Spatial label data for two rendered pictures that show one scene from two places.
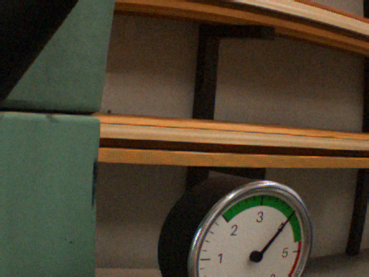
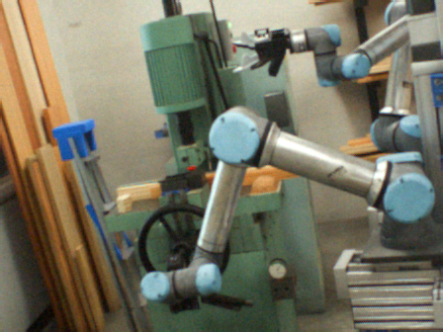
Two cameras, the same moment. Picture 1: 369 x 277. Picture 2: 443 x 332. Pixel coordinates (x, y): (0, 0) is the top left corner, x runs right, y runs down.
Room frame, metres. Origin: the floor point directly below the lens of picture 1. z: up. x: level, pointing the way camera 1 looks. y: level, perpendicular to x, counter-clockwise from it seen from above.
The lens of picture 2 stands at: (-1.21, -1.25, 1.41)
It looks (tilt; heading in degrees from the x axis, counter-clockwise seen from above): 11 degrees down; 42
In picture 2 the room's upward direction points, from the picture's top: 11 degrees counter-clockwise
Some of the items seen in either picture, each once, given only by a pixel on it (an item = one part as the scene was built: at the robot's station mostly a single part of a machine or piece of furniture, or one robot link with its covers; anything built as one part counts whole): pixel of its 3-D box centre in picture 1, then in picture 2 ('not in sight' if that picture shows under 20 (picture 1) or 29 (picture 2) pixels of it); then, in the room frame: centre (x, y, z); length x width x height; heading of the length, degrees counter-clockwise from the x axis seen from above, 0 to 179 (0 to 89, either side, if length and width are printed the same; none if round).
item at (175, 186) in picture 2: not in sight; (183, 181); (0.22, 0.20, 0.99); 0.13 x 0.11 x 0.06; 121
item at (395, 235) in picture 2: not in sight; (406, 221); (0.25, -0.54, 0.87); 0.15 x 0.15 x 0.10
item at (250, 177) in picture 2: not in sight; (223, 182); (0.43, 0.22, 0.92); 0.54 x 0.02 x 0.04; 121
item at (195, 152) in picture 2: not in sight; (192, 155); (0.40, 0.32, 1.03); 0.14 x 0.07 x 0.09; 31
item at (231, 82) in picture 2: not in sight; (230, 87); (0.64, 0.29, 1.23); 0.09 x 0.08 x 0.15; 31
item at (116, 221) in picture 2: not in sight; (194, 207); (0.29, 0.25, 0.87); 0.61 x 0.30 x 0.06; 121
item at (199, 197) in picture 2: not in sight; (186, 203); (0.22, 0.21, 0.92); 0.15 x 0.13 x 0.09; 121
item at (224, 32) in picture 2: not in sight; (223, 41); (0.73, 0.35, 1.40); 0.10 x 0.06 x 0.16; 31
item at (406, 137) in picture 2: not in sight; (418, 136); (0.73, -0.39, 0.98); 0.13 x 0.12 x 0.14; 64
